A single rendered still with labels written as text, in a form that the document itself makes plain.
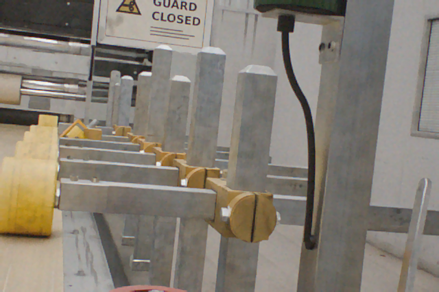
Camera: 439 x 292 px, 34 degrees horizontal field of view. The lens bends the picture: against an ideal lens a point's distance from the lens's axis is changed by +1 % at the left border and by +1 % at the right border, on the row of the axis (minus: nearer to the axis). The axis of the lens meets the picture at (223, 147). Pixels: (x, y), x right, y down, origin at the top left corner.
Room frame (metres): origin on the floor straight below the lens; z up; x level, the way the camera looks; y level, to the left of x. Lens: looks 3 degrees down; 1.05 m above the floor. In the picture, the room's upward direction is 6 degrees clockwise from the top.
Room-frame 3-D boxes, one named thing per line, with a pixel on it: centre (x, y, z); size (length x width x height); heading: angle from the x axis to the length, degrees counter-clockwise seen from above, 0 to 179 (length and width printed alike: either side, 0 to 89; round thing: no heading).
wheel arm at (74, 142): (1.53, 0.14, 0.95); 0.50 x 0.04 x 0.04; 104
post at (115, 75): (2.70, 0.44, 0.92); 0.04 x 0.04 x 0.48; 14
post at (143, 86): (1.73, 0.21, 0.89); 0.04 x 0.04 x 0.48; 14
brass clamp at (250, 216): (0.78, -0.02, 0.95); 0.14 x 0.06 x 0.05; 14
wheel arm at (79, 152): (1.28, 0.08, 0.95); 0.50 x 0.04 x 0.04; 104
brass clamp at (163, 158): (1.26, 0.10, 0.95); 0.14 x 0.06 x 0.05; 14
